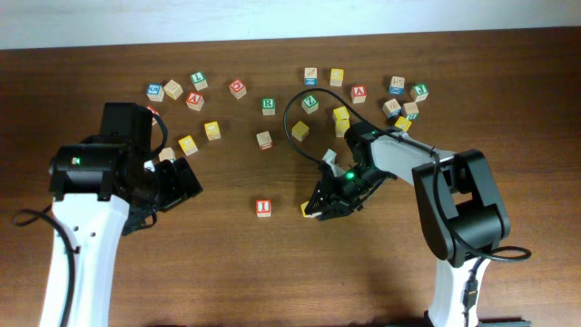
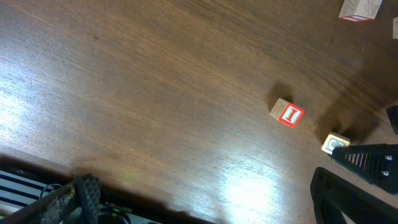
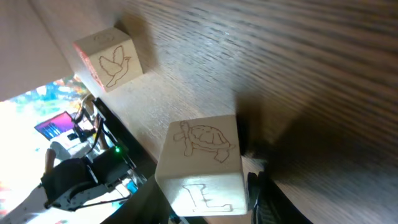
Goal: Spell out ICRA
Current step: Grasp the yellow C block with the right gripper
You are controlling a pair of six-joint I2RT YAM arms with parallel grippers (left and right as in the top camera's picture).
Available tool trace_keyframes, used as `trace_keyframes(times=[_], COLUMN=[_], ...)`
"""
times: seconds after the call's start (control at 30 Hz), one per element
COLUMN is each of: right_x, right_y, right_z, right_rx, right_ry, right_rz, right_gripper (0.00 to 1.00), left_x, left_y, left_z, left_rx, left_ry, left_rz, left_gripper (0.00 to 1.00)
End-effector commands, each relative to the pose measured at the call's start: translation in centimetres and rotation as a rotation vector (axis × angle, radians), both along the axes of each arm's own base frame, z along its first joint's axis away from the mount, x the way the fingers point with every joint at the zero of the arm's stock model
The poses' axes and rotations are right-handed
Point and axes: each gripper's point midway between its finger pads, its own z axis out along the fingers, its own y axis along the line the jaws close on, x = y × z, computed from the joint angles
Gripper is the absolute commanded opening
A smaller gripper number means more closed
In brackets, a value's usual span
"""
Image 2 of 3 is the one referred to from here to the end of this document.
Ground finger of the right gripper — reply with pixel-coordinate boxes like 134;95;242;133
331;144;397;195
386;105;398;134

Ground red letter I block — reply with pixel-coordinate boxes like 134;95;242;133
270;98;305;128

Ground yellow letter C block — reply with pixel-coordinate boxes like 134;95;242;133
321;132;351;155

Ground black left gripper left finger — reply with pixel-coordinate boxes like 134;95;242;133
1;174;101;224

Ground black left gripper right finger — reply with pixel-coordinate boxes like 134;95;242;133
310;167;397;224

